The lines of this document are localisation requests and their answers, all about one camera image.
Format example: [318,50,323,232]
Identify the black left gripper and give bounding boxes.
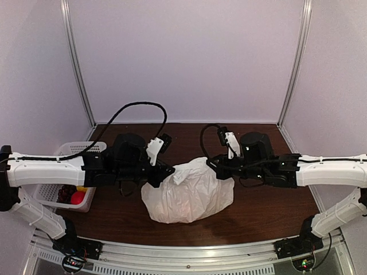
[115,156,174,187]

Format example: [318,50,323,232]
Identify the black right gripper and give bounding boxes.
[208,152,267,181]

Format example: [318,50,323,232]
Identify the white plastic bag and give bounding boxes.
[141,157,235,224]

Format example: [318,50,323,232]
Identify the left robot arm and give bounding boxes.
[1,133,175,256]

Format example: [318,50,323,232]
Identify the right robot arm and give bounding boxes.
[206,127,366,258]

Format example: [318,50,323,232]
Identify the yellow fruit lower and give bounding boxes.
[76,186,88,193]

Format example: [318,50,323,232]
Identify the red fruit lower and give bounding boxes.
[70,191,85,205]

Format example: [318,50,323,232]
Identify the dark purple grapes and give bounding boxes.
[57,184,77,204]

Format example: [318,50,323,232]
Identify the white perforated plastic basket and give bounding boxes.
[33,142,96,213]

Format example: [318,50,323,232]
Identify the right circuit board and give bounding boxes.
[292,256,315,272]

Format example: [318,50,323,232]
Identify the circuit board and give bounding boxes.
[61,255,86,273]
[292,256,315,272]

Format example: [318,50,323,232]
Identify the left circuit board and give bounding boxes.
[61,255,86,273]

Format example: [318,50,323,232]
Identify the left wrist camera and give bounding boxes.
[146,133,172,166]

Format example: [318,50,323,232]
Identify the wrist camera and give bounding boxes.
[146,133,172,166]
[217,127,241,159]

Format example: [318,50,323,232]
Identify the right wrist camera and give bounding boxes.
[217,127,241,159]

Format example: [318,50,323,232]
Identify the front aluminium rail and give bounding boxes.
[21,230,355,274]

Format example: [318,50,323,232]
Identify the right aluminium frame post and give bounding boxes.
[277,0,312,128]

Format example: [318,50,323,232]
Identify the aluminium frame post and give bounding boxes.
[277,0,312,128]
[60,0,96,128]

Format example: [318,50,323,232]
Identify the left aluminium frame post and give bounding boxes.
[60,0,96,128]

